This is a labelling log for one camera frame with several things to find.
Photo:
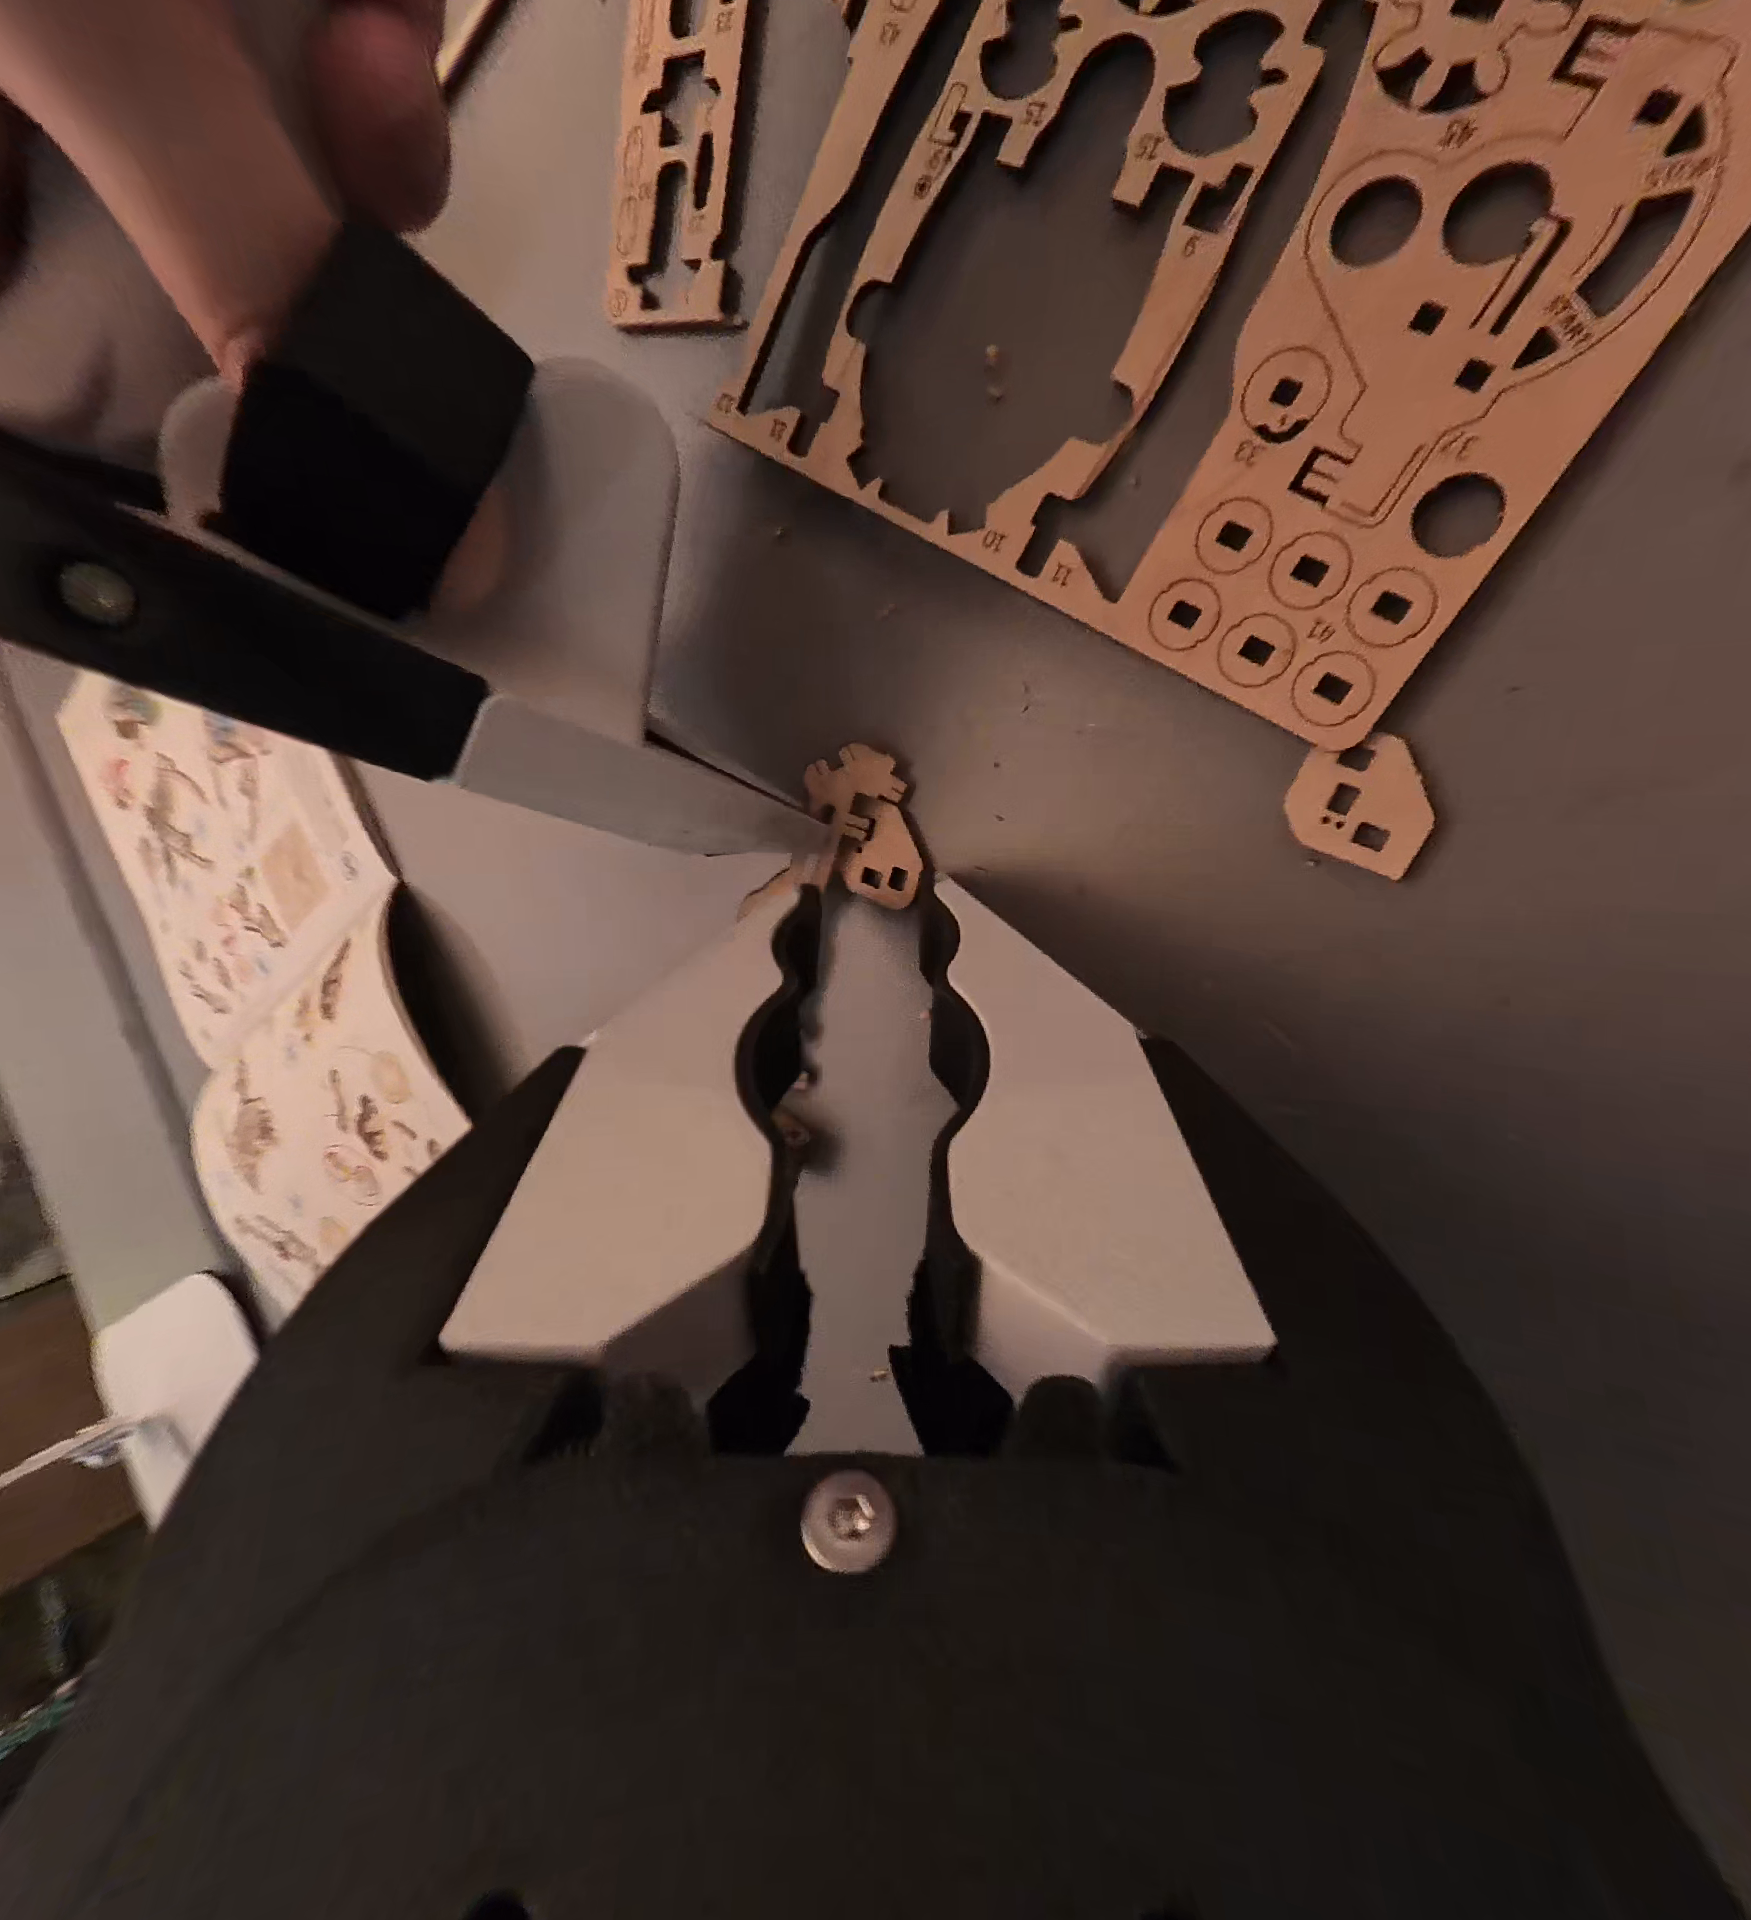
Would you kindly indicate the punched wooden parts sheet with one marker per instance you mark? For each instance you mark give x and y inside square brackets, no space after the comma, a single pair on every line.
[1257,345]

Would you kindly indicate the narrow wooden frame strip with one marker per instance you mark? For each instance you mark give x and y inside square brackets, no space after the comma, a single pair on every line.
[672,311]

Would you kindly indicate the person's right hand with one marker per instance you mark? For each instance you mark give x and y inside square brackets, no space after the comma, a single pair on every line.
[186,151]

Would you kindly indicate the illustrated instruction booklet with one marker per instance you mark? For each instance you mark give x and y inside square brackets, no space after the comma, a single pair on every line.
[261,871]

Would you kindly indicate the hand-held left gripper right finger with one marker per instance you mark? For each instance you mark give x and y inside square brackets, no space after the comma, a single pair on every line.
[1116,1201]

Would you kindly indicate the small shield-shaped wooden piece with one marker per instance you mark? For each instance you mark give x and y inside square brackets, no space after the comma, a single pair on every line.
[1401,795]
[899,847]

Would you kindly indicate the notched wooden part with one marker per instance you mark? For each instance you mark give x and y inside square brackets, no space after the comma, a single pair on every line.
[851,781]

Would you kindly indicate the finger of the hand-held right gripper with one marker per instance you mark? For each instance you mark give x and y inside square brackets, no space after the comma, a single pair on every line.
[606,774]

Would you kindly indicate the white cardboard box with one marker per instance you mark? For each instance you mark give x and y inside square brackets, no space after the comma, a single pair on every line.
[186,1380]

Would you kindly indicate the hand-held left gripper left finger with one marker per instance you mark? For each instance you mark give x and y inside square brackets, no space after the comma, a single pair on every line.
[620,1201]

